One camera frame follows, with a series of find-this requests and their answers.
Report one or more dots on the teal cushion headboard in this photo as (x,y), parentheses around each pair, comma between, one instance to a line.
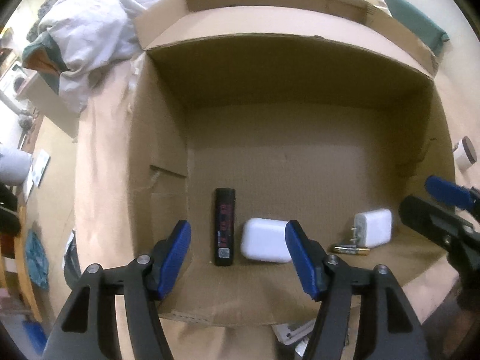
(416,21)

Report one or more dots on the brown cardboard box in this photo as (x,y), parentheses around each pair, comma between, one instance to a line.
(313,110)

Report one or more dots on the black lighter with red print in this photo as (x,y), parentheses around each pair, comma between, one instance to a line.
(224,214)

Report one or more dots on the beige bedside cabinet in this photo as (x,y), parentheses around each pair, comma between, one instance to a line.
(43,98)

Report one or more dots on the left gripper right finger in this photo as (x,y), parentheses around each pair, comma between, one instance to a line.
(327,279)

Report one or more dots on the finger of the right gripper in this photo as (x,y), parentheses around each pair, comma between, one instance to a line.
(452,194)
(442,227)

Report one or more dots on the white power adapter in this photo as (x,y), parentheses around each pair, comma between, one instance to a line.
(372,229)

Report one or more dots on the lavender blanket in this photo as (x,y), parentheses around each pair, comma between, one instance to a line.
(90,36)

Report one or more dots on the AA battery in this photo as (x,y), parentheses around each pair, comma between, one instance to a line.
(350,249)

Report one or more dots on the white jar brown lid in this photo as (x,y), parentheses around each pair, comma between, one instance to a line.
(464,154)

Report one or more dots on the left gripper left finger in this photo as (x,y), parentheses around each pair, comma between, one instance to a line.
(148,280)

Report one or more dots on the white earbuds case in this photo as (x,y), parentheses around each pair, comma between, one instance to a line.
(264,240)

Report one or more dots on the white washing machine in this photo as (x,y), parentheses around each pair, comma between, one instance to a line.
(11,80)

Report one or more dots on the tan bed sheet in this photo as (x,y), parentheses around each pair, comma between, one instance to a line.
(103,234)

